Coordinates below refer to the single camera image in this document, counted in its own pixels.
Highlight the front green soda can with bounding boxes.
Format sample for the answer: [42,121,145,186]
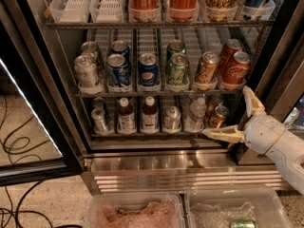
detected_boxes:
[166,53,189,86]

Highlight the left brown tea bottle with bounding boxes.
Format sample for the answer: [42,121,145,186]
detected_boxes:
[118,97,135,132]

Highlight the orange LaCroix can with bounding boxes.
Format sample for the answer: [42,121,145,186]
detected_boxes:
[195,51,219,84]

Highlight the rear white silver can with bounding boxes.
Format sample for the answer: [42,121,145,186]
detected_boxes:
[81,41,102,63]

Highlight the right brown tea bottle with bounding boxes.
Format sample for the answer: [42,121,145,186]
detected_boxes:
[142,96,159,133]

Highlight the white silver can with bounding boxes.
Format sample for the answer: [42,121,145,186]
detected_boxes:
[74,55,100,88]
[81,41,102,63]

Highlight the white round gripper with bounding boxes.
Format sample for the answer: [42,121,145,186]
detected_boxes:
[202,85,285,154]

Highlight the open fridge glass door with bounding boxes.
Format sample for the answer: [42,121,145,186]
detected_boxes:
[0,0,84,186]

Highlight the clear water bottle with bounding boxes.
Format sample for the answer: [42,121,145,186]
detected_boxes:
[185,97,206,133]

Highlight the pink bubble wrap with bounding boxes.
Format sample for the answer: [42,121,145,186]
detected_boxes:
[95,201,179,228]

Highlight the green can in bin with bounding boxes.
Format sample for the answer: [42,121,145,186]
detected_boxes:
[230,219,257,228]

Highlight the front slim silver can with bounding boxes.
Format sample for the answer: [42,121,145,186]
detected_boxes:
[91,108,110,132]

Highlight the silver can bottom shelf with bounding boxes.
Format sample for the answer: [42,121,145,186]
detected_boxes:
[164,105,181,130]

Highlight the rear slim silver can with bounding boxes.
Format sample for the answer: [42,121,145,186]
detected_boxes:
[92,97,105,109]

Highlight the left clear plastic bin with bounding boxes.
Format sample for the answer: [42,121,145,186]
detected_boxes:
[83,192,185,228]

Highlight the black floor cables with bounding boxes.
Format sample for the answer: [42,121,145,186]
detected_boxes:
[0,95,84,228]

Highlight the clear bubble wrap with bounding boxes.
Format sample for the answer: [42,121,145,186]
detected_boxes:
[190,202,258,228]

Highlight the rear red Coca-Cola can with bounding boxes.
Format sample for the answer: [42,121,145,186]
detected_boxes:
[218,39,243,74]

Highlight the clear plastic bin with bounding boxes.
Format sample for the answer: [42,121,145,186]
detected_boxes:
[83,192,185,228]
[184,185,292,228]

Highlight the rear green soda can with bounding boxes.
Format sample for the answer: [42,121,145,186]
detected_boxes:
[166,40,186,61]

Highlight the front red Coca-Cola can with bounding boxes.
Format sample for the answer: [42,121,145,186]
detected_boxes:
[222,51,251,85]

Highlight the slim silver can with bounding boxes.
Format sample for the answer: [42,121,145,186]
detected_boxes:
[91,108,110,132]
[92,97,105,109]

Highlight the stainless steel fridge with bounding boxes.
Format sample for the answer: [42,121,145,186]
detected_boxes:
[29,0,303,193]

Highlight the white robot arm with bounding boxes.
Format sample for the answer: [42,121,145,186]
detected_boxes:
[202,85,304,195]

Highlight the green soda can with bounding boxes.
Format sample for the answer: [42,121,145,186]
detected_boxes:
[166,40,186,61]
[166,53,189,86]

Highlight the rear blue Pepsi can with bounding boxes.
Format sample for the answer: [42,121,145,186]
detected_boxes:
[111,40,130,61]

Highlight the front orange can bottom shelf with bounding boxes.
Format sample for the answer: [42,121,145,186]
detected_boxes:
[208,105,229,128]

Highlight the front blue striped Pepsi can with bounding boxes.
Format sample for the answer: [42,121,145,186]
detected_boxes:
[106,54,130,87]

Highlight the front white silver can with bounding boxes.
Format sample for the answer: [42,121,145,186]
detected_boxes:
[74,55,100,88]

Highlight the brown tea bottle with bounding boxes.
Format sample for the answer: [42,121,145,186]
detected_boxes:
[118,97,135,132]
[142,96,159,133]

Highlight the right clear plastic bin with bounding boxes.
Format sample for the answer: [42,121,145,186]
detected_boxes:
[184,185,292,228]

